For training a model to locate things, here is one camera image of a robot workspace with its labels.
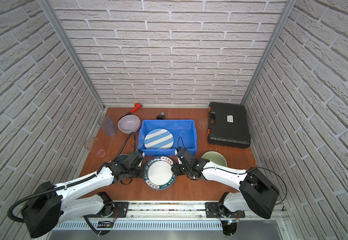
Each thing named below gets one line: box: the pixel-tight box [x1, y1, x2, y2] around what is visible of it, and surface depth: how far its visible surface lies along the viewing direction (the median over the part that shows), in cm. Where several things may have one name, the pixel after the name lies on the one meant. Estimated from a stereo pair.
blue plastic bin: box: [137, 119, 198, 156], surface depth 103 cm
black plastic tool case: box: [207, 102, 251, 149], surface depth 102 cm
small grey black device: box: [156, 112, 166, 120], surface depth 116 cm
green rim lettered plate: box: [143, 155, 177, 191], surface depth 86 cm
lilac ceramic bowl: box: [117, 114, 141, 134], surface depth 108 cm
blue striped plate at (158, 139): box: [144, 128, 175, 150], surface depth 102 cm
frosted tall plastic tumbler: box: [98, 116, 117, 136], surface depth 104 cm
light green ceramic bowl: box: [201, 151, 228, 167], surface depth 89 cm
